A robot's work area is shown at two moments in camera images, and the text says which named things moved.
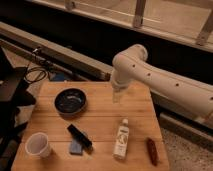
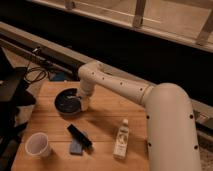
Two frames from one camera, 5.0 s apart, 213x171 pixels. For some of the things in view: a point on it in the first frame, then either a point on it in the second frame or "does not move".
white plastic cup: [37, 145] does not move
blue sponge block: [76, 147] does not move
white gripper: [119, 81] -> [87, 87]
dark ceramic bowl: [70, 101] does not move
